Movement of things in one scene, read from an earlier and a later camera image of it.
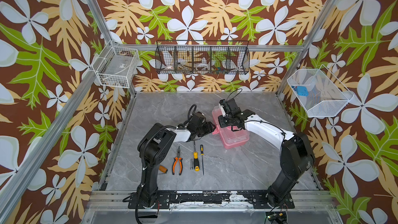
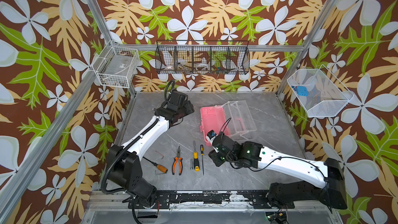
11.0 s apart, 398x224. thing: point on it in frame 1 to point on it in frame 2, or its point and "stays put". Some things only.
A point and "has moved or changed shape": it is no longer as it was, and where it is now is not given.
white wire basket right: (320, 92) stays put
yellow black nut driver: (196, 163) stays put
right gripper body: (225, 120) to (218, 144)
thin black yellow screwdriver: (201, 150) stays put
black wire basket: (201, 56) stays put
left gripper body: (203, 129) to (187, 109)
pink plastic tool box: (229, 139) has moved or changed shape
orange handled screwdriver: (162, 169) stays put
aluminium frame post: (99, 16) stays put
